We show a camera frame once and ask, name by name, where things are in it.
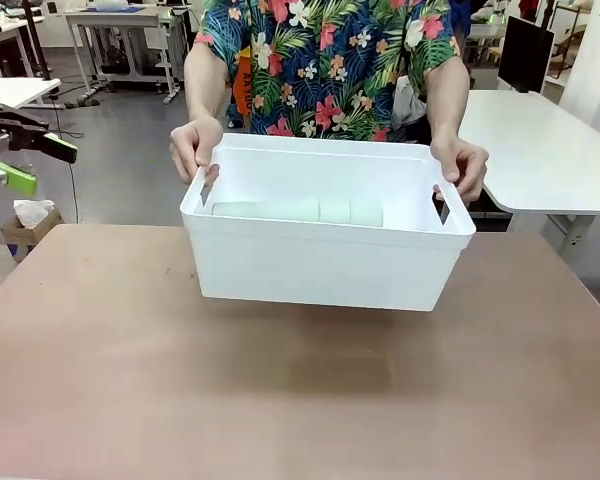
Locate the light green plastic cup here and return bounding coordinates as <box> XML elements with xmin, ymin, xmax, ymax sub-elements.
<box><xmin>212</xmin><ymin>199</ymin><xmax>322</xmax><ymax>224</ymax></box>
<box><xmin>348</xmin><ymin>198</ymin><xmax>385</xmax><ymax>229</ymax></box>
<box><xmin>318</xmin><ymin>197</ymin><xmax>352</xmax><ymax>225</ymax></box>

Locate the white plastic basket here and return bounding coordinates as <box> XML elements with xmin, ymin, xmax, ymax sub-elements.
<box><xmin>179</xmin><ymin>132</ymin><xmax>477</xmax><ymax>314</ymax></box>

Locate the person's left forearm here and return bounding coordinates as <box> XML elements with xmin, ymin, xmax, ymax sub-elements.
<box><xmin>425</xmin><ymin>57</ymin><xmax>472</xmax><ymax>147</ymax></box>

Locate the person's right forearm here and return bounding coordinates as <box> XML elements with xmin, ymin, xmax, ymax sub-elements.
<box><xmin>183</xmin><ymin>43</ymin><xmax>230</xmax><ymax>130</ymax></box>

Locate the person's right hand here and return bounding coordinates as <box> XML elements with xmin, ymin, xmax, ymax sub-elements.
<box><xmin>169</xmin><ymin>117</ymin><xmax>225</xmax><ymax>185</ymax></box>

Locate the person's left hand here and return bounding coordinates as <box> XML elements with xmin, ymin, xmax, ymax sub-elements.
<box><xmin>429</xmin><ymin>135</ymin><xmax>490</xmax><ymax>204</ymax></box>

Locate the white crumpled tissue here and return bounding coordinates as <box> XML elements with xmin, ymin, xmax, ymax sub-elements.
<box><xmin>13</xmin><ymin>198</ymin><xmax>57</xmax><ymax>230</ymax></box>

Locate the small white side table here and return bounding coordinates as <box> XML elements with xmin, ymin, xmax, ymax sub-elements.
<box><xmin>0</xmin><ymin>77</ymin><xmax>62</xmax><ymax>109</ymax></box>

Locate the brown cardboard box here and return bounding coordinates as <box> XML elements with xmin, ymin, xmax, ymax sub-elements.
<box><xmin>0</xmin><ymin>207</ymin><xmax>65</xmax><ymax>264</ymax></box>

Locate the black stand pole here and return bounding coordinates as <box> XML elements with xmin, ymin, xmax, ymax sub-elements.
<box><xmin>22</xmin><ymin>0</ymin><xmax>52</xmax><ymax>82</ymax></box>

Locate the grey workbench on wheels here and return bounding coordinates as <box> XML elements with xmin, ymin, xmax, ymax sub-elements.
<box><xmin>65</xmin><ymin>3</ymin><xmax>192</xmax><ymax>105</ymax></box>

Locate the background person in yellow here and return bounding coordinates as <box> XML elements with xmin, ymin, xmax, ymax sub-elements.
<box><xmin>228</xmin><ymin>48</ymin><xmax>254</xmax><ymax>133</ymax></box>

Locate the person in floral shirt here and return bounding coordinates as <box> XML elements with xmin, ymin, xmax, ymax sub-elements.
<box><xmin>194</xmin><ymin>0</ymin><xmax>462</xmax><ymax>144</ymax></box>

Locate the black computer monitor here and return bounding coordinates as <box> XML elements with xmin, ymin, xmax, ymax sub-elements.
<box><xmin>497</xmin><ymin>15</ymin><xmax>556</xmax><ymax>95</ymax></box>

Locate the large white side table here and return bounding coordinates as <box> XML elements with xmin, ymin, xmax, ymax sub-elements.
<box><xmin>458</xmin><ymin>89</ymin><xmax>600</xmax><ymax>247</ymax></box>

